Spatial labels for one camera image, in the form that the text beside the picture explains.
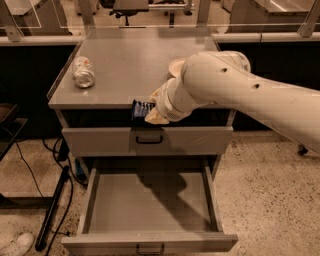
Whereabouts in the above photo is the grey drawer cabinet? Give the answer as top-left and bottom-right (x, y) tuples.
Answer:
(46, 26), (246, 256)

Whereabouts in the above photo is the dark side table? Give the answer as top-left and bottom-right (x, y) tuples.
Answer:
(0, 103), (27, 161)

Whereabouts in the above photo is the silver soda can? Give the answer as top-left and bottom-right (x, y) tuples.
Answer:
(72, 56), (95, 88)

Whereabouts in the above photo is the grey open middle drawer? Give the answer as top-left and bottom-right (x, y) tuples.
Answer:
(62, 168), (238, 256)

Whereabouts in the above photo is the black table leg bar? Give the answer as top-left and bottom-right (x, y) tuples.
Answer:
(35, 166), (69, 252)

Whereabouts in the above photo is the white horizontal rail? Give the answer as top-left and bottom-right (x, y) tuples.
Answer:
(0, 32), (320, 46)

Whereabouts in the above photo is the white sneaker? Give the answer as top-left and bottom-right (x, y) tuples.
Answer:
(0, 233), (34, 256)

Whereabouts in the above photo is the white paper bowl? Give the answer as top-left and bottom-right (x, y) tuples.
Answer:
(169, 58), (186, 77)

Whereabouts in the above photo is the black office chair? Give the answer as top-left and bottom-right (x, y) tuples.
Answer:
(99, 0), (153, 26)

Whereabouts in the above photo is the dark blue rxbar wrapper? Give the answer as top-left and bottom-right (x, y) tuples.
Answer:
(131, 100), (155, 120)

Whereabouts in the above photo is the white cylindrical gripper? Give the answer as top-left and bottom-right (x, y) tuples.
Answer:
(145, 77), (208, 125)

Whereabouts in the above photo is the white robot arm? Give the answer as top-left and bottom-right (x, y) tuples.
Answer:
(145, 51), (320, 153)

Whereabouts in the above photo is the grey top drawer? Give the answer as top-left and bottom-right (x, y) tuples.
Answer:
(62, 127), (233, 157)

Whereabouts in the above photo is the black floor cable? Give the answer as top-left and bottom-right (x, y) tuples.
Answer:
(13, 136), (88, 256)

